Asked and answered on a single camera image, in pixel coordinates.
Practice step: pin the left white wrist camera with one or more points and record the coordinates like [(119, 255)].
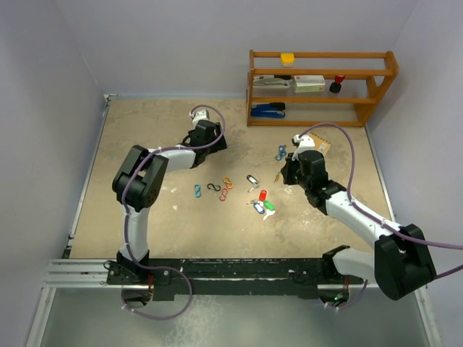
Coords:
[(199, 115)]

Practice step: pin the key with light blue tag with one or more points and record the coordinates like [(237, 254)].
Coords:
[(258, 206)]

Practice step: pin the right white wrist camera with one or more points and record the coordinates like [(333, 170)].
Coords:
[(302, 142)]

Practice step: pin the teal carabiner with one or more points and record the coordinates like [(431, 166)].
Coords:
[(197, 191)]

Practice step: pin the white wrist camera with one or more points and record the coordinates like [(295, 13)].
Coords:
[(302, 142), (199, 115)]

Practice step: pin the key with green tag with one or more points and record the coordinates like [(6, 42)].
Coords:
[(270, 209)]

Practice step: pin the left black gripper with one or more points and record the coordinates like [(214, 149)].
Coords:
[(219, 147)]

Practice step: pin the blue stapler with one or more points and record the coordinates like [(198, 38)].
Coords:
[(269, 110)]

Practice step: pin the yellow tape dispenser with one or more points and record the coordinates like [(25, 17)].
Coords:
[(287, 59)]

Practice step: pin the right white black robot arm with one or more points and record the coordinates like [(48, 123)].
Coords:
[(400, 262)]

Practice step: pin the black carabiner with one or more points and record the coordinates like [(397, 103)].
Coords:
[(214, 187)]

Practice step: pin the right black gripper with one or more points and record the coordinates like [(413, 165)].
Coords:
[(286, 169)]

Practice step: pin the red carabiner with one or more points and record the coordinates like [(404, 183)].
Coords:
[(223, 194)]

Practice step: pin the key with red tag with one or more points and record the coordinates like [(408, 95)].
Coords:
[(261, 197)]

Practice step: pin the wooden shelf rack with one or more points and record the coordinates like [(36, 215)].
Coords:
[(368, 76)]

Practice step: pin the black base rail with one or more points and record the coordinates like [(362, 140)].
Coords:
[(300, 277)]

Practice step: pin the red black stamp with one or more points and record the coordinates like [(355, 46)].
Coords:
[(335, 86)]

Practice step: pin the white stapler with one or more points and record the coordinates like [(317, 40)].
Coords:
[(270, 81)]

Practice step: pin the orange carabiner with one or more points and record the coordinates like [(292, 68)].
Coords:
[(227, 183)]

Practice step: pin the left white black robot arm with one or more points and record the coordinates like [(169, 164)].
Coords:
[(138, 182)]

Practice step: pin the white cardboard box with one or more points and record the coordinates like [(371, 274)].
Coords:
[(309, 83)]

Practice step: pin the brown spiral notebook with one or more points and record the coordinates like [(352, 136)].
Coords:
[(321, 145)]

